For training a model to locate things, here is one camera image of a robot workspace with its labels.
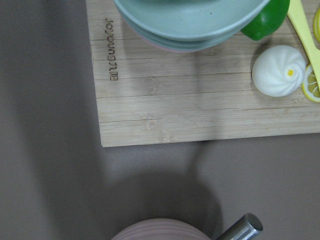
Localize bamboo cutting board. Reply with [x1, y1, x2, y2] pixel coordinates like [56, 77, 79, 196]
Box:
[86, 0, 320, 147]

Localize stacked green bowls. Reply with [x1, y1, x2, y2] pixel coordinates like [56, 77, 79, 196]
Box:
[114, 0, 268, 52]

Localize pink ice bowl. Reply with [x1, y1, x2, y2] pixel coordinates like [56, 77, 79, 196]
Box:
[113, 218, 209, 240]

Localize white steamed bun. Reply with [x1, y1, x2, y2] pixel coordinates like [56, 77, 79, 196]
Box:
[251, 45, 306, 97]

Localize metal ice scoop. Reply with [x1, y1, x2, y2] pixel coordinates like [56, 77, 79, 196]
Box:
[217, 213, 264, 240]

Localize lemon half slice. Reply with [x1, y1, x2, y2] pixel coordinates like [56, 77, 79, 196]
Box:
[301, 64, 320, 103]

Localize green lime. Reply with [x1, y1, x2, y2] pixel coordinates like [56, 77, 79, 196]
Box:
[241, 0, 290, 41]

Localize yellow plastic knife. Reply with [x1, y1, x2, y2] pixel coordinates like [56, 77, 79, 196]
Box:
[287, 0, 320, 85]

